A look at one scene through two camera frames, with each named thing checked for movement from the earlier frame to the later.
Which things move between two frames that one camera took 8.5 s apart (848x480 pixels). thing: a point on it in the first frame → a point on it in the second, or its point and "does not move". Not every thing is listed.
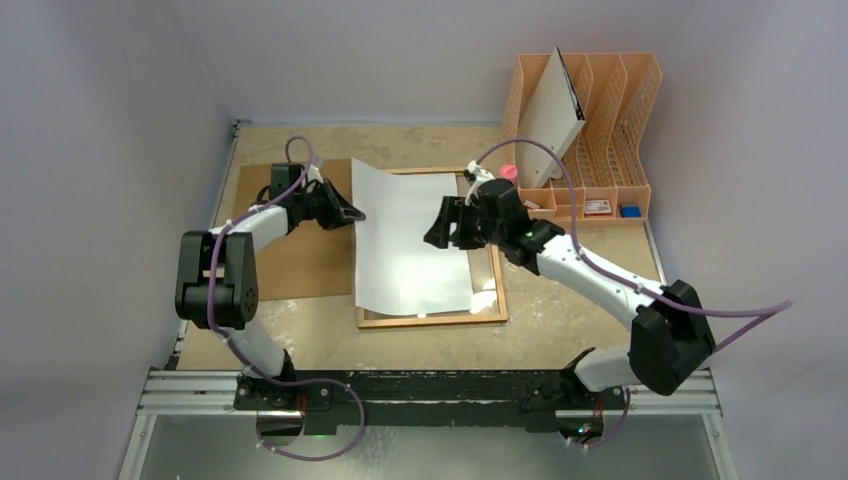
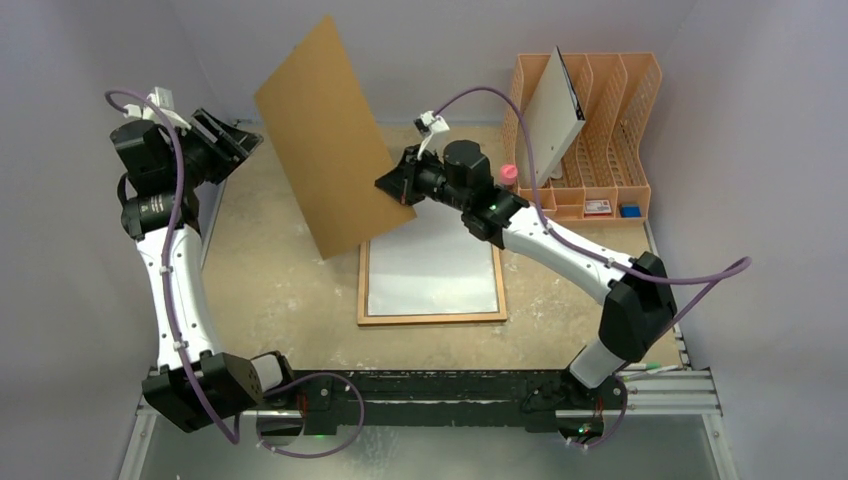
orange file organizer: (616, 93) does not move
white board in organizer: (552, 115) does not move
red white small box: (597, 208) does not move
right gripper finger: (447, 220) → (399, 182)
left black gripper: (340, 213) → (231, 144)
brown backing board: (312, 261) → (334, 151)
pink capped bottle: (509, 171) does not move
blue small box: (630, 211) does not move
